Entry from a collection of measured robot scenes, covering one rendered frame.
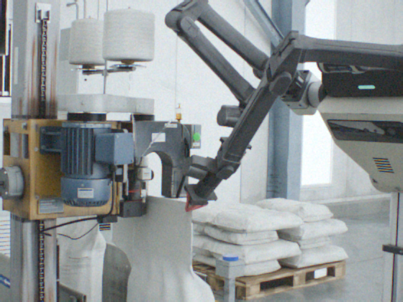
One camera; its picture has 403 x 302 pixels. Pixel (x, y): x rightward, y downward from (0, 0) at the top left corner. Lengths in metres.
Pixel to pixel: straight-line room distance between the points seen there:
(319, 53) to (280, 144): 6.54
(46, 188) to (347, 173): 7.58
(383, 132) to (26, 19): 1.16
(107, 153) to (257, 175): 6.30
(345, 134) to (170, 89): 5.24
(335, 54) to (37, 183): 0.99
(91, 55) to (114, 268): 1.26
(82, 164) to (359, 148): 0.88
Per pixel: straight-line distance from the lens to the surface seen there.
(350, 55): 1.71
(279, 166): 8.22
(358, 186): 9.63
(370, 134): 2.07
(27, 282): 2.18
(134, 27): 2.02
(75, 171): 1.95
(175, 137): 2.33
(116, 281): 3.17
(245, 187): 8.02
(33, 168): 2.06
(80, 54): 2.25
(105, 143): 1.90
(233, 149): 1.89
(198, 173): 1.96
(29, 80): 2.12
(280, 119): 8.20
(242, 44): 2.08
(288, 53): 1.66
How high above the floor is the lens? 1.36
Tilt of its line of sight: 3 degrees down
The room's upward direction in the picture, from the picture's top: 1 degrees clockwise
